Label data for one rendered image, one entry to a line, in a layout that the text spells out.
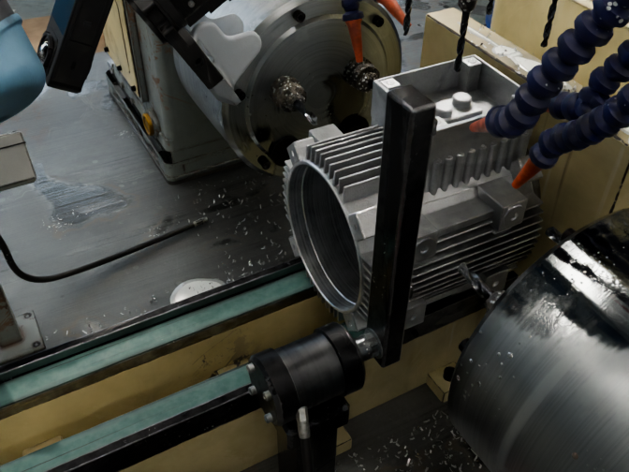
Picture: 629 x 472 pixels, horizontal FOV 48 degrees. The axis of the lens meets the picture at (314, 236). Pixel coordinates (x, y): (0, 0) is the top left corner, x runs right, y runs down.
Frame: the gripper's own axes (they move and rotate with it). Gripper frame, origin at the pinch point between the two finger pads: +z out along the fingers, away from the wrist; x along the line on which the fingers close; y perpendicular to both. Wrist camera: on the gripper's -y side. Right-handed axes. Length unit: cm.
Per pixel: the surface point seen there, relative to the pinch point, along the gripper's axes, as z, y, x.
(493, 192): 17.9, 13.7, -13.6
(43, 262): 22.6, -33.4, 28.8
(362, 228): 10.3, 1.9, -12.9
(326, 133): 13.4, 5.9, 2.3
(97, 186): 28, -24, 42
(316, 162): 9.3, 2.8, -4.2
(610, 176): 18.7, 21.7, -19.7
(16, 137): -1.2, -18.3, 15.4
